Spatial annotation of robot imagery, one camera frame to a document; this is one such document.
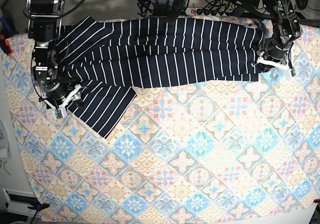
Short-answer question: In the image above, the orange clamp lower right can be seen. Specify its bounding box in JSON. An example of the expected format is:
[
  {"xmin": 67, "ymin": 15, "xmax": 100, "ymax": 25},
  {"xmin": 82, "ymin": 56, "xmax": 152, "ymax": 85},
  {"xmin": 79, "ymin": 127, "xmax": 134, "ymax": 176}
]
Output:
[{"xmin": 313, "ymin": 198, "xmax": 320, "ymax": 204}]

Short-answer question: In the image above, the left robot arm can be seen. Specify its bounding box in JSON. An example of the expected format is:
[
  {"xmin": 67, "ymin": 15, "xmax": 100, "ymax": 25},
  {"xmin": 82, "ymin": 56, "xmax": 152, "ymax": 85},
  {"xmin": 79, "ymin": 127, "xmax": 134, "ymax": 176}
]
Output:
[{"xmin": 251, "ymin": 0, "xmax": 302, "ymax": 79}]

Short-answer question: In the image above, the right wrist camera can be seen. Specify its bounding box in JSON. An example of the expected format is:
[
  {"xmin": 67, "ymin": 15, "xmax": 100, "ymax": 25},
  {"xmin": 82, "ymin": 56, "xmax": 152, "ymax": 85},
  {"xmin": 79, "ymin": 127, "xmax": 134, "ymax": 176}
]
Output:
[{"xmin": 52, "ymin": 108, "xmax": 67, "ymax": 120}]

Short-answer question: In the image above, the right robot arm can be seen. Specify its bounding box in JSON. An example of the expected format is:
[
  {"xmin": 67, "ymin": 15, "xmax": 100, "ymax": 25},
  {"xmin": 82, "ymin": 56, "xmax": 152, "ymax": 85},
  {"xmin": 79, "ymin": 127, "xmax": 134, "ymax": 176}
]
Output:
[{"xmin": 23, "ymin": 0, "xmax": 83, "ymax": 111}]

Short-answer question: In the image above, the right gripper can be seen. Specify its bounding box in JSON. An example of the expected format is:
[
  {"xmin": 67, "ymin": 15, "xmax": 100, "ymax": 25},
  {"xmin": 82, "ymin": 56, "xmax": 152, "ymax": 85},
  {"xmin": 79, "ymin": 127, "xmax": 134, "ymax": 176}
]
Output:
[{"xmin": 38, "ymin": 80, "xmax": 88, "ymax": 109}]

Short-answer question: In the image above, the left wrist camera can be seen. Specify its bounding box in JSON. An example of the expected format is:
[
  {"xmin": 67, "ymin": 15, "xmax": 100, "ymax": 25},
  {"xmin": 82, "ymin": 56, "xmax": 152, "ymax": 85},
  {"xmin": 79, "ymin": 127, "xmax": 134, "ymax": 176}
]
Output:
[{"xmin": 288, "ymin": 61, "xmax": 296, "ymax": 77}]

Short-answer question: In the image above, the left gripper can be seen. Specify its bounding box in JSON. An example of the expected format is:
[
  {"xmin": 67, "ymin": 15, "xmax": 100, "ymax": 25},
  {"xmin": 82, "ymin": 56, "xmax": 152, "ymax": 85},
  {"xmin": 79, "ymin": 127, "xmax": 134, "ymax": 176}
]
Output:
[{"xmin": 251, "ymin": 37, "xmax": 293, "ymax": 72}]

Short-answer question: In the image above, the patterned pastel tablecloth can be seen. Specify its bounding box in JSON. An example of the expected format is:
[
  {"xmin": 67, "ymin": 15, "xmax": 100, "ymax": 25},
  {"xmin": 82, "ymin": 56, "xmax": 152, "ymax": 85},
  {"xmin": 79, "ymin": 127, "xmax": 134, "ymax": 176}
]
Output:
[{"xmin": 0, "ymin": 26, "xmax": 320, "ymax": 224}]

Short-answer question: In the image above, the white black tray lower left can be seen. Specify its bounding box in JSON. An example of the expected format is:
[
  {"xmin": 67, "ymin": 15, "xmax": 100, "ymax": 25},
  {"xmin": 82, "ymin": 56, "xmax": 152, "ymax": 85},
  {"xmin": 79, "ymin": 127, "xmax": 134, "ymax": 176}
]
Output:
[{"xmin": 2, "ymin": 188, "xmax": 38, "ymax": 217}]

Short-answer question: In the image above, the orange black clamp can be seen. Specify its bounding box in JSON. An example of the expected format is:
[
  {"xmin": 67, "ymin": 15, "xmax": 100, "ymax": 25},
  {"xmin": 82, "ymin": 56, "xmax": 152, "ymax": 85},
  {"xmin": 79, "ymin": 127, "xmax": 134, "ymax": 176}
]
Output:
[
  {"xmin": 27, "ymin": 202, "xmax": 50, "ymax": 212},
  {"xmin": 0, "ymin": 34, "xmax": 13, "ymax": 56}
]

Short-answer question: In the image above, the white power strip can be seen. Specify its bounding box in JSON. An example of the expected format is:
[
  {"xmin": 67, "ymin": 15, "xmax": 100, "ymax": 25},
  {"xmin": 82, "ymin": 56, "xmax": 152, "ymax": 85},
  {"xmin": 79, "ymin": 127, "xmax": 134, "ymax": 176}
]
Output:
[{"xmin": 184, "ymin": 7, "xmax": 232, "ymax": 17}]

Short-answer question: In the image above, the black remote control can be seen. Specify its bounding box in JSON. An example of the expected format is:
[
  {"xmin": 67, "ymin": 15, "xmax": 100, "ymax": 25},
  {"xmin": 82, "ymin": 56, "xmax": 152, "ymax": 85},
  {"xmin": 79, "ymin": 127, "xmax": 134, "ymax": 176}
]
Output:
[{"xmin": 166, "ymin": 0, "xmax": 186, "ymax": 25}]

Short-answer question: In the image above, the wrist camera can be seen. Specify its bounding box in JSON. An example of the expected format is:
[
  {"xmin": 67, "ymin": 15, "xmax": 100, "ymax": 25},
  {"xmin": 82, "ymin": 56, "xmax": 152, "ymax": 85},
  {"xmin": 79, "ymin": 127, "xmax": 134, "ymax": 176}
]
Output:
[
  {"xmin": 288, "ymin": 61, "xmax": 296, "ymax": 77},
  {"xmin": 52, "ymin": 108, "xmax": 67, "ymax": 120}
]

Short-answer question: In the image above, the navy white striped T-shirt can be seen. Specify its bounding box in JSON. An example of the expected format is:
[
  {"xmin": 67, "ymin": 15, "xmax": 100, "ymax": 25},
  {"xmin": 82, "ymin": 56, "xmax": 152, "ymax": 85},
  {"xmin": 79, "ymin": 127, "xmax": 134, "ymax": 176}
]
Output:
[{"xmin": 56, "ymin": 16, "xmax": 263, "ymax": 138}]

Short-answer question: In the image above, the orange black clamp upper left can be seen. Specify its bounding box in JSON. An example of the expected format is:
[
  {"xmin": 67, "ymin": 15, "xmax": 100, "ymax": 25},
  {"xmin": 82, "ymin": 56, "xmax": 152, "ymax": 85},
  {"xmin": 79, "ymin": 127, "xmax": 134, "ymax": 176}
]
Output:
[{"xmin": 0, "ymin": 34, "xmax": 13, "ymax": 56}]

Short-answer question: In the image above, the orange black clamp lower left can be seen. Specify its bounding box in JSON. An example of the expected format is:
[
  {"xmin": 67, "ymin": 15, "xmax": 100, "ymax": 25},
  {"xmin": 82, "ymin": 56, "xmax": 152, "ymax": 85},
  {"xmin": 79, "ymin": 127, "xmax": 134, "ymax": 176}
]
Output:
[{"xmin": 27, "ymin": 202, "xmax": 50, "ymax": 212}]

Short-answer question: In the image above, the white box at left edge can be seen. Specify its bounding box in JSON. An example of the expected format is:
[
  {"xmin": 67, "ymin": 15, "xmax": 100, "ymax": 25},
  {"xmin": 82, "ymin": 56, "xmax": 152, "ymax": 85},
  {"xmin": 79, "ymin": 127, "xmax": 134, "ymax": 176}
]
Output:
[{"xmin": 0, "ymin": 121, "xmax": 11, "ymax": 161}]

